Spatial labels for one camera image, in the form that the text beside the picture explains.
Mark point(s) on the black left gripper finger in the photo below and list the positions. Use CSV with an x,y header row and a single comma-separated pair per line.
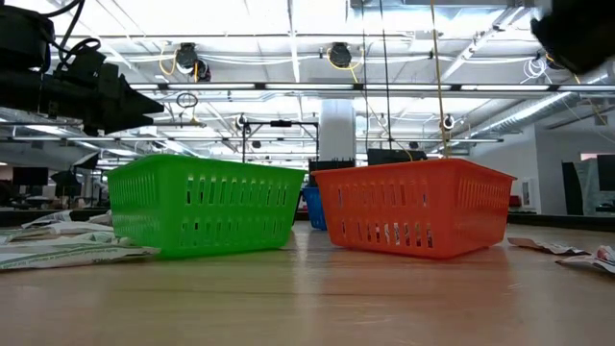
x,y
125,124
137,103

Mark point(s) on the long white gauze packet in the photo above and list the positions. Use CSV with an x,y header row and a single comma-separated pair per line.
x,y
57,239
101,218
48,218
72,257
72,229

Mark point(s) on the white red-print packet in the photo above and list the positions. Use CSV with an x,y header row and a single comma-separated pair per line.
x,y
397,233
596,262
548,247

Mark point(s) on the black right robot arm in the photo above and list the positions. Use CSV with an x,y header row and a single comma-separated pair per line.
x,y
576,33

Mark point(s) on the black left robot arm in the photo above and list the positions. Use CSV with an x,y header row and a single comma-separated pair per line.
x,y
19,43

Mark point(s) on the black studio softbox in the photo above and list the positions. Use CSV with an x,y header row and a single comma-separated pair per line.
x,y
87,161

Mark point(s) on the green plastic basket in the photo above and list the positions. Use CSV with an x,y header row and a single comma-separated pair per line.
x,y
192,165

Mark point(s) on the long ceiling light bar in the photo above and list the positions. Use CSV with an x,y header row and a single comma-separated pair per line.
x,y
216,87

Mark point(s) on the black computer monitor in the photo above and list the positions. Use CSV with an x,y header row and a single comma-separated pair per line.
x,y
30,176

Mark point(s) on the white building column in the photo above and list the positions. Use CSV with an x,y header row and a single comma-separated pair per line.
x,y
336,130

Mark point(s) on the black flat panel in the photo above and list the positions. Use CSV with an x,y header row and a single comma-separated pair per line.
x,y
396,157
331,166

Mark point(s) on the blue plastic basket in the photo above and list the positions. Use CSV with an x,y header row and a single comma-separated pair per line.
x,y
317,206

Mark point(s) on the orange plastic basket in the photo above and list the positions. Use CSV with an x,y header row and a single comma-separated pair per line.
x,y
408,170

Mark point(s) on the red storage bin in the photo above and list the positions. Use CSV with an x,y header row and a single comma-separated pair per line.
x,y
514,201

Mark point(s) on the black standing panel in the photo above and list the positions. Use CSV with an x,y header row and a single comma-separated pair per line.
x,y
571,187

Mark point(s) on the grey hanging cloth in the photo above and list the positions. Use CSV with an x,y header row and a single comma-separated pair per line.
x,y
588,187

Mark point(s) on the black robot station frame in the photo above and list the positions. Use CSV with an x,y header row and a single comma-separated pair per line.
x,y
281,123

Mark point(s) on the silver ventilation duct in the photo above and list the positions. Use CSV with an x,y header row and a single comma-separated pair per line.
x,y
528,113

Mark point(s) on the black wall monitor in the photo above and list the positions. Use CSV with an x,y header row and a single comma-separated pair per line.
x,y
607,173

